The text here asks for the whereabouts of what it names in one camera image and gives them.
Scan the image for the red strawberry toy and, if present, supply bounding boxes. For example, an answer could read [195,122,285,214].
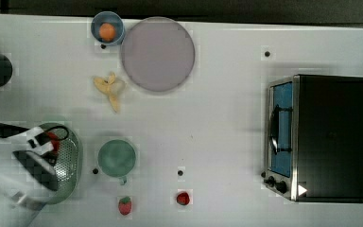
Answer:
[118,197,132,216]

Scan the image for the orange fruit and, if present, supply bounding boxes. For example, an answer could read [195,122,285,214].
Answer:
[98,23,116,43]

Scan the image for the blue cup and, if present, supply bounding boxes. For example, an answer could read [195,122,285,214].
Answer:
[91,11,126,45]

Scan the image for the green mug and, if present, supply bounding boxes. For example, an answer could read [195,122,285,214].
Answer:
[97,139,137,185]

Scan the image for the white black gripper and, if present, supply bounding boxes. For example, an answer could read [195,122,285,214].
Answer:
[11,127,59,191]

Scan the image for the peeled banana toy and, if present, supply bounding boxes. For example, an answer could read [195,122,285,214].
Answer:
[94,72,127,113]

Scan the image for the red tomato toy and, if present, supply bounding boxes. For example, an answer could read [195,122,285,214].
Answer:
[176,191,190,206]

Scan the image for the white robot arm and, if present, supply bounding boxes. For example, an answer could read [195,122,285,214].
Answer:
[0,127,59,227]

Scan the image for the grey round plate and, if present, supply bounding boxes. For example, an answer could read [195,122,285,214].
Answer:
[121,17,196,92]

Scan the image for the green strainer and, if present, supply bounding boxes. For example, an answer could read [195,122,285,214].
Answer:
[41,122,83,204]

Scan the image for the silver toaster oven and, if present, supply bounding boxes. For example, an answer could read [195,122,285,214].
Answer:
[261,74,363,203]

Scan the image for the red ketchup bottle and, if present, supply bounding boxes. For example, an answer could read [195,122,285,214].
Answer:
[47,132,60,155]

